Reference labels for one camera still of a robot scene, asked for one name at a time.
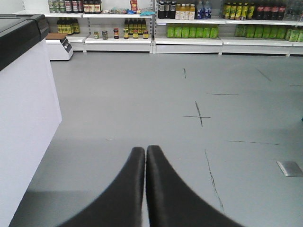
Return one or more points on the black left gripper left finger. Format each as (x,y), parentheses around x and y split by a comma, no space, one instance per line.
(120,204)

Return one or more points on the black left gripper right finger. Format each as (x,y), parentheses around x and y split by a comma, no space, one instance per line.
(171,202)

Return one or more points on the white chest freezer black lid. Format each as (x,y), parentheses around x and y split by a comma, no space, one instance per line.
(29,108)

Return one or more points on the white scale with wooden top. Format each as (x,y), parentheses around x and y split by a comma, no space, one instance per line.
(58,46)

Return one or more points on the white supermarket shelf unit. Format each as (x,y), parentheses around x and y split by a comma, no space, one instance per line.
(171,26)

